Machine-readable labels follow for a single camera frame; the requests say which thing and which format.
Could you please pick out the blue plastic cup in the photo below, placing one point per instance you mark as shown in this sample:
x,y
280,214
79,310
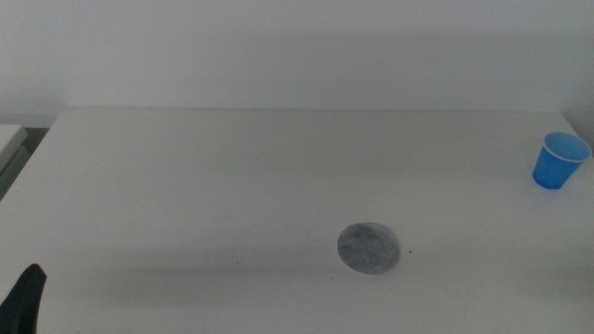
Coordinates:
x,y
554,167

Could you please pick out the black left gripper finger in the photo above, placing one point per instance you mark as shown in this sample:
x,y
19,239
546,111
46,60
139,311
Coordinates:
x,y
24,301

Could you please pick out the round grey cup mat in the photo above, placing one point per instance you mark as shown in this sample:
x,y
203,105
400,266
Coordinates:
x,y
368,248

